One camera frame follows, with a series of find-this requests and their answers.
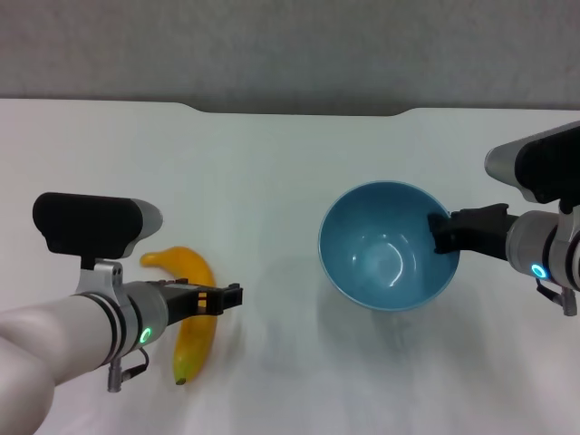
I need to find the left arm cable connector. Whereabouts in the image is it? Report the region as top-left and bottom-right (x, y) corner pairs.
(106, 347), (150, 393)

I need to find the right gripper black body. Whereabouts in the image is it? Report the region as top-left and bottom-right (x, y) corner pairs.
(446, 203), (518, 265)

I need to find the wrist camera black silver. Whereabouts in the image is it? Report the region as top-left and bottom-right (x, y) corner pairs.
(484, 121), (580, 214)
(32, 192), (164, 296)

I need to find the right wrist camera black silver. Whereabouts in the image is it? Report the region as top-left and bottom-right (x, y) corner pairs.
(484, 121), (580, 214)

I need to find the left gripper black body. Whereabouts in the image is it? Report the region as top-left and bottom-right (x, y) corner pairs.
(149, 279), (219, 328)

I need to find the right arm cable connector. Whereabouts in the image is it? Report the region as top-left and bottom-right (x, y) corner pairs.
(536, 277), (577, 317)

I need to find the yellow banana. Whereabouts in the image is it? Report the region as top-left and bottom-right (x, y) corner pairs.
(139, 246), (218, 387)

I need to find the arm cable connector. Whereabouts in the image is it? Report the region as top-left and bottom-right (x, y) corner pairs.
(536, 277), (577, 317)
(106, 347), (150, 393)

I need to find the blue plastic bowl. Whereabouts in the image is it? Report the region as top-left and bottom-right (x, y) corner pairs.
(317, 180), (461, 314)

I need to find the left wrist camera black silver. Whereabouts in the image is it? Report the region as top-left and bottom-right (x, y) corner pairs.
(32, 192), (164, 296)

